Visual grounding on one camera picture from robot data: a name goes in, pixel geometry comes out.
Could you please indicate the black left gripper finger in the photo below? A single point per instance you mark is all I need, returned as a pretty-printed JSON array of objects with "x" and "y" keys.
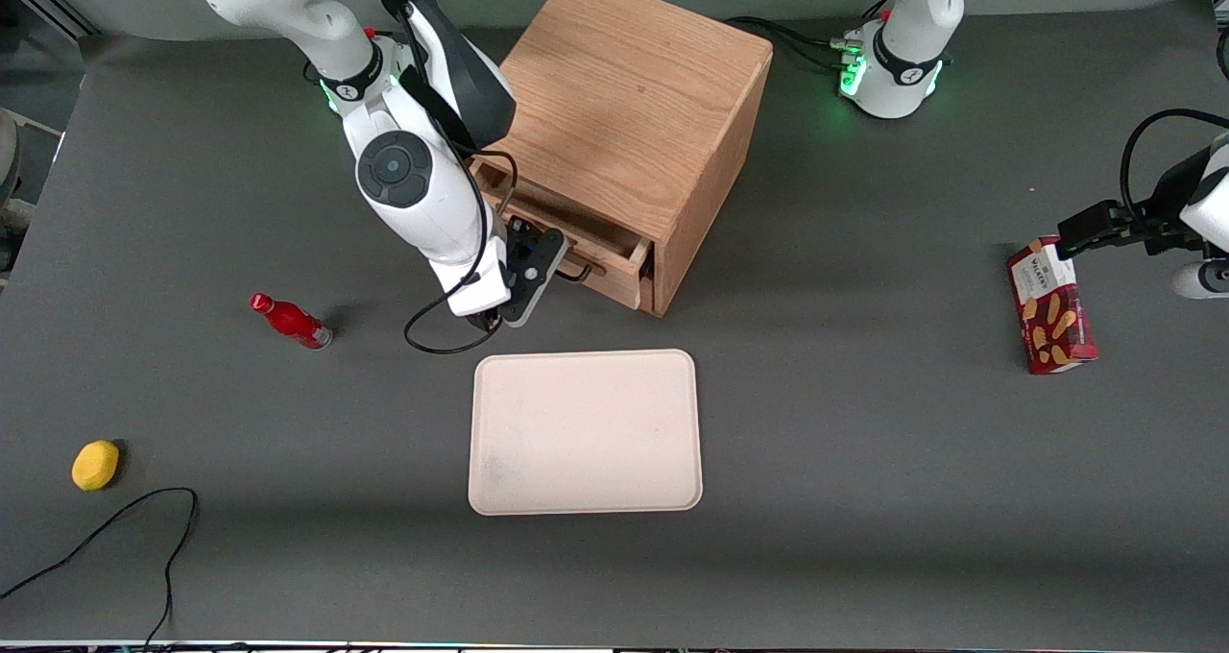
[
  {"x": 1173, "y": 221},
  {"x": 1090, "y": 228}
]

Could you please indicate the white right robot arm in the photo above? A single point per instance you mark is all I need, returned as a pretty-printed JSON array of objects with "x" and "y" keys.
[{"x": 422, "y": 221}]

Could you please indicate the wooden drawer cabinet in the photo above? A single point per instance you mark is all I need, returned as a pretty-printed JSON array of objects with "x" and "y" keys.
[{"x": 634, "y": 86}]

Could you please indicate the red tartan shortbread box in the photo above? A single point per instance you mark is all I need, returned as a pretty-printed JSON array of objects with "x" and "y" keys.
[{"x": 1051, "y": 317}]

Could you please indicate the beige plastic tray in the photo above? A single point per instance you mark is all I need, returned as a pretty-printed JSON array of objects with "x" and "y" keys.
[{"x": 586, "y": 432}]

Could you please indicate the red bottle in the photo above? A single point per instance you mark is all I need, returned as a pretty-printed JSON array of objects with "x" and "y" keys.
[{"x": 293, "y": 322}]

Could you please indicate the yellow lemon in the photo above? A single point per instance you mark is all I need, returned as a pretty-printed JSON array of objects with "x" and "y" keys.
[{"x": 95, "y": 466}]

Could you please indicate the grey background equipment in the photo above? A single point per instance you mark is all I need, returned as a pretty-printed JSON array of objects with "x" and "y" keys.
[{"x": 10, "y": 216}]

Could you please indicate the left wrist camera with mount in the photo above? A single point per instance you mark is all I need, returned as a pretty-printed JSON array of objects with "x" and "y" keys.
[{"x": 1200, "y": 280}]

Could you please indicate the aluminium frame rail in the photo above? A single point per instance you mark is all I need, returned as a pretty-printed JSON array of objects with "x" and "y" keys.
[{"x": 58, "y": 14}]

